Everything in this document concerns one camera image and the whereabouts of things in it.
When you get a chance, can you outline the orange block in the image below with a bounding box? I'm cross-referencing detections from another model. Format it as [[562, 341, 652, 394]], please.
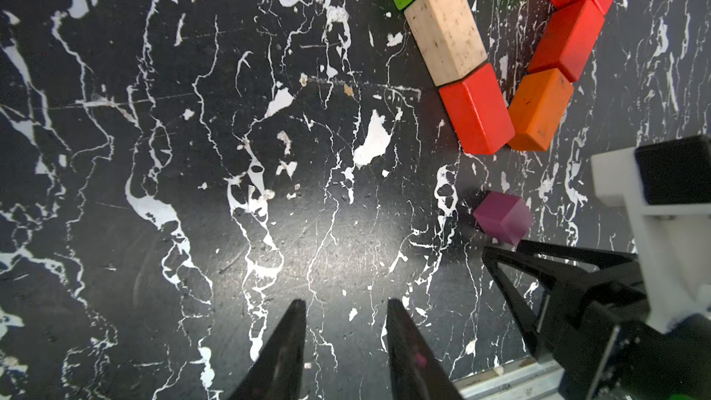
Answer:
[[508, 68, 573, 152]]

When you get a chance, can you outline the purple cube block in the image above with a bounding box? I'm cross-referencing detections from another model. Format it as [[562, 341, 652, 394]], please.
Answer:
[[473, 192, 533, 246]]

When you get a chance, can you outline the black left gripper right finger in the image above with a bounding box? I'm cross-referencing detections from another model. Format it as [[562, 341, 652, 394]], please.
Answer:
[[386, 298, 463, 400]]

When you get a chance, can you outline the natural wood block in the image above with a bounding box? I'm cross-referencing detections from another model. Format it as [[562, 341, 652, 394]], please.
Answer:
[[405, 0, 488, 86]]

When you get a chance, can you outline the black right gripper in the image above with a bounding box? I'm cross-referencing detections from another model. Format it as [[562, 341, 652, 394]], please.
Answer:
[[483, 240, 710, 399]]

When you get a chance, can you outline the aluminium cage frame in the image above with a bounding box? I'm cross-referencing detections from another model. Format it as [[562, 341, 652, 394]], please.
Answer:
[[455, 357, 564, 400]]

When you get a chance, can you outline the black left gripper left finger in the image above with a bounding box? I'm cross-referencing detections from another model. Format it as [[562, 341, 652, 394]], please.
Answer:
[[229, 299, 307, 400]]

